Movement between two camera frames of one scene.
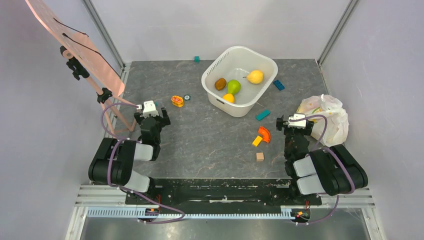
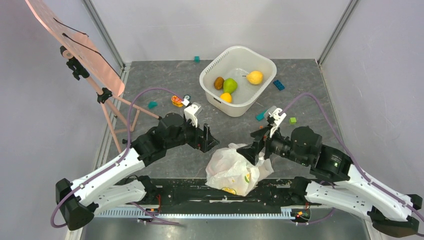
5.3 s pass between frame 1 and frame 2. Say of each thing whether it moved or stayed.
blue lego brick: stayed
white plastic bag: moved
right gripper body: moved
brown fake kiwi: stayed
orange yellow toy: stayed
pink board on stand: stayed
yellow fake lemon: stayed
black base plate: stayed
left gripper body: moved
